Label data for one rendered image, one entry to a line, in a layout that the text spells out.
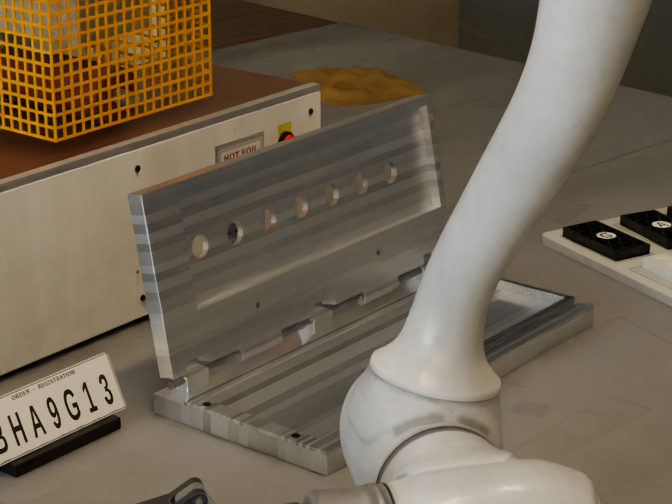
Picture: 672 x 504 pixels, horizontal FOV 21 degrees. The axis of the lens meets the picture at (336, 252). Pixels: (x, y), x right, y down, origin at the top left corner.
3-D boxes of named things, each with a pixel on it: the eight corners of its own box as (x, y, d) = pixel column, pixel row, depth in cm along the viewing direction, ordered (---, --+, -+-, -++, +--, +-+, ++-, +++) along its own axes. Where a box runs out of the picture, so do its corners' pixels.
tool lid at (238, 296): (140, 194, 163) (126, 194, 164) (176, 395, 167) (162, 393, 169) (430, 94, 195) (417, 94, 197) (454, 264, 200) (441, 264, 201)
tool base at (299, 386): (326, 476, 158) (326, 438, 157) (153, 413, 170) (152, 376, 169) (593, 325, 190) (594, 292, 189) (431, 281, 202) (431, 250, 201)
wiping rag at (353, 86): (437, 97, 275) (437, 86, 275) (327, 108, 269) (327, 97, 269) (381, 63, 295) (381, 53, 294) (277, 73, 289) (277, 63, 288)
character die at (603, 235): (615, 261, 205) (616, 251, 205) (562, 236, 213) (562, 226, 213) (649, 254, 208) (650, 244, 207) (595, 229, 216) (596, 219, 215)
